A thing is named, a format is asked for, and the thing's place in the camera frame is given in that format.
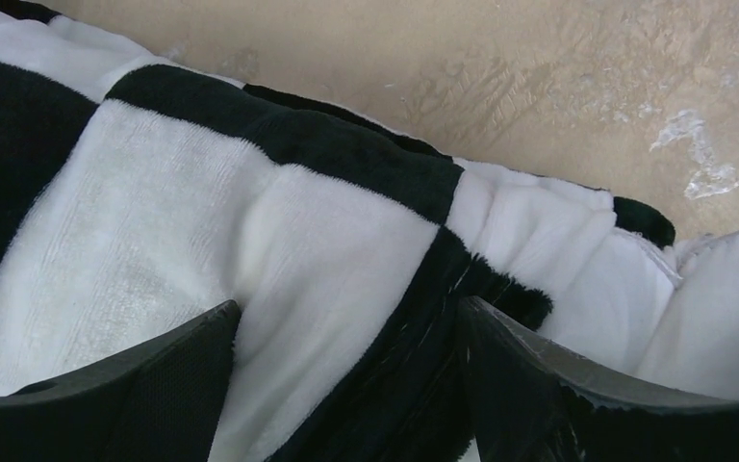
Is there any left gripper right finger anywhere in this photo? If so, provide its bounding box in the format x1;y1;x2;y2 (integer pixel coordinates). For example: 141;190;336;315
456;297;739;461

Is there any black white checkered pillowcase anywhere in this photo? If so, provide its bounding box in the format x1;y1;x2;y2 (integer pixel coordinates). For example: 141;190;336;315
0;1;675;461

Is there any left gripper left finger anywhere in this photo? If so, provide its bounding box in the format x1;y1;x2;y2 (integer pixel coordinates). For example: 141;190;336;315
0;301;241;461

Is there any white pillow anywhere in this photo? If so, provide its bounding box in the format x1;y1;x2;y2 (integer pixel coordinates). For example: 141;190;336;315
636;232;739;400

